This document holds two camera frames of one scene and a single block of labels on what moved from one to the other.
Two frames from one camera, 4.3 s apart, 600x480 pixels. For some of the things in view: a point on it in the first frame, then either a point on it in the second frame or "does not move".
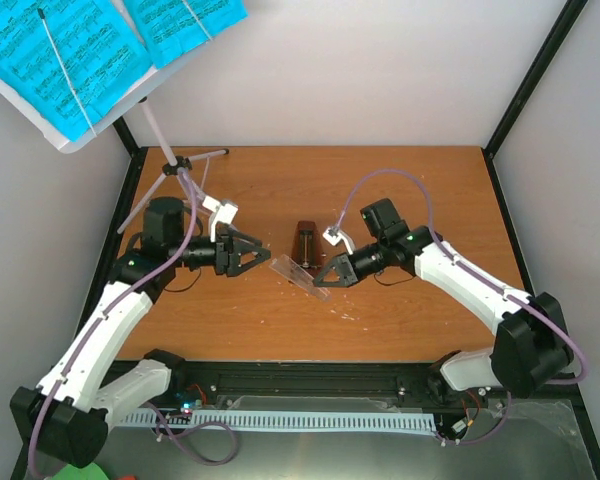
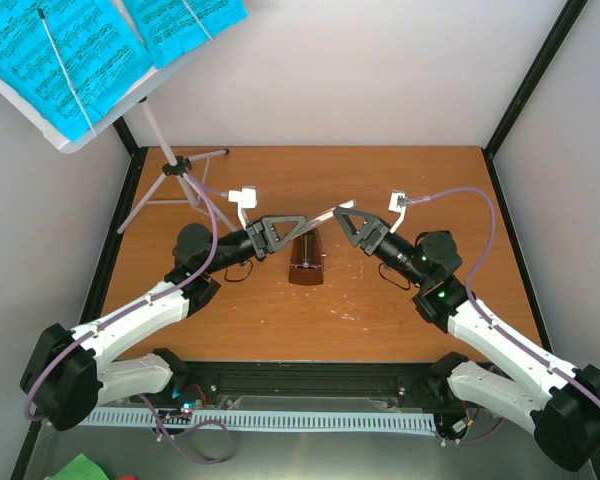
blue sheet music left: (103, 53) does not move
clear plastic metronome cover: (284, 266) -> (329, 214)
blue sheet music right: (172, 29) does not move
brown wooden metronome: (306, 250) does not move
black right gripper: (346, 272) -> (370, 243)
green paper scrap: (88, 472) does not move
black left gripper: (228, 251) -> (264, 235)
